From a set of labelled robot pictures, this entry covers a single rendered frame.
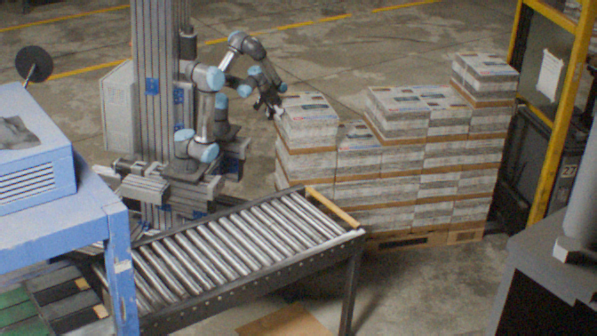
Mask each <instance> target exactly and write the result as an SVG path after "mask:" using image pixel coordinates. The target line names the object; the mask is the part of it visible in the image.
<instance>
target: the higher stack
mask: <svg viewBox="0 0 597 336"><path fill-rule="evenodd" d="M519 75H520V74H519V73H518V72H517V71H516V70H515V69H513V68H512V67H510V66H509V65H507V64H506V61H503V60H502V59H501V58H500V57H499V56H497V55H496V54H495V53H494V52H458V53H456V54H455V57H454V60H453V63H452V76H451V79H452V80H453V81H454V82H456V83H457V84H458V85H459V86H460V87H461V88H462V91H465V92H466V93H467V94H468V95H469V96H470V97H471V98H472V99H473V100H476V101H485V100H486V101H501V100H514V99H515V95H516V86H517V83H518V80H519ZM450 87H451V88H452V89H453V90H454V91H455V93H456V94H457V95H458V96H460V98H461V99H462V100H463V101H465V102H466V103H467V104H469V105H470V108H471V109H472V110H473V113H472V117H471V120H470V124H469V126H470V127H469V128H468V133H469V134H481V133H493V132H507V129H508V126H509V123H510V121H511V117H512V109H513V108H512V106H505V107H492V108H474V107H473V105H472V104H471V103H470V102H468V101H467V100H466V99H465V98H464V97H463V96H462V95H461V94H460V93H458V91H457V90H456V89H455V88H454V87H453V86H452V85H450ZM504 140H505V139H501V138H493V139H481V140H467V141H466V147H465V149H464V154H463V155H464V156H465V157H464V162H463V163H462V165H463V168H464V166H466V165H475V164H495V163H500V162H501V160H500V159H501V155H502V151H503V145H504V144H503V143H504ZM497 172H498V168H493V169H482V170H472V171H461V174H460V179H459V183H458V189H457V196H460V195H471V194H475V193H481V192H490V191H492V190H493V188H494V186H495V183H496V179H497ZM456 200H457V199H456ZM491 201H492V198H491V197H484V198H475V199H466V200H457V201H454V202H453V203H454V204H453V205H452V214H451V217H450V223H455V222H464V221H472V220H486V219H487V215H488V211H489V207H490V204H491ZM484 229H485V224H481V225H472V226H465V227H464V228H447V230H448V235H447V239H446V245H452V244H459V243H467V242H475V241H481V240H482V236H483V231H484Z"/></svg>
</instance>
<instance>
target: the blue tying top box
mask: <svg viewBox="0 0 597 336"><path fill-rule="evenodd" d="M0 116H2V117H10V116H19V117H20V118H21V120H22V121H23V123H24V125H26V127H27V128H28V129H29V130H30V131H31V132H32V133H34V134H35V135H36V136H37V137H38V138H39V139H40V141H41V143H42V144H41V145H38V146H35V147H32V148H28V149H14V150H10V149H0V216H2V215H5V214H8V213H11V212H16V211H18V210H22V209H25V208H28V207H30V206H33V205H37V204H42V203H44V202H47V201H51V200H53V199H57V198H60V197H63V196H68V195H72V194H74V193H76V183H75V175H74V167H73V160H72V143H71V142H70V141H69V140H68V138H67V137H66V136H65V135H64V134H63V133H62V132H61V131H60V128H59V127H58V126H57V125H56V124H55V123H54V122H53V121H52V120H51V118H50V117H49V116H48V115H47V114H46V113H45V112H44V110H43V109H42V108H41V107H40V106H39V105H38V104H37V103H36V100H35V99H34V98H33V97H32V96H31V95H30V94H29V93H28V92H27V90H26V88H25V87H24V86H23V85H22V84H21V83H20V82H19V81H16V82H12V83H7V84H3V85H0Z"/></svg>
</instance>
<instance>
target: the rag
mask: <svg viewBox="0 0 597 336"><path fill-rule="evenodd" d="M41 144H42V143H41V141H40V139H39V138H38V137H37V136H36V135H35V134H34V133H32V132H31V131H30V130H29V129H28V128H27V127H26V125H24V123H23V121H22V120H21V118H20V117H19V116H10V117H2V116H0V149H10V150H14V149H28V148H32V147H35V146H38V145H41Z"/></svg>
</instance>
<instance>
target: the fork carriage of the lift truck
mask: <svg viewBox="0 0 597 336"><path fill-rule="evenodd" d="M527 210H528V206H527V205H526V204H525V203H524V202H523V201H522V200H521V198H520V197H519V196H518V195H517V194H516V193H515V191H514V190H513V189H512V188H511V187H510V186H509V185H508V184H507V183H506V182H505V181H504V180H503V179H502V178H501V176H500V174H499V173H498V172H497V179H496V183H495V186H494V188H493V194H492V201H491V204H490V207H489V212H490V215H491V216H492V217H493V218H494V220H495V221H499V222H500V223H501V225H502V226H503V227H504V231H505V232H506V233H507V234H508V235H509V237H511V236H514V235H516V234H518V233H520V232H521V231H522V227H523V224H524V220H525V217H526V213H527Z"/></svg>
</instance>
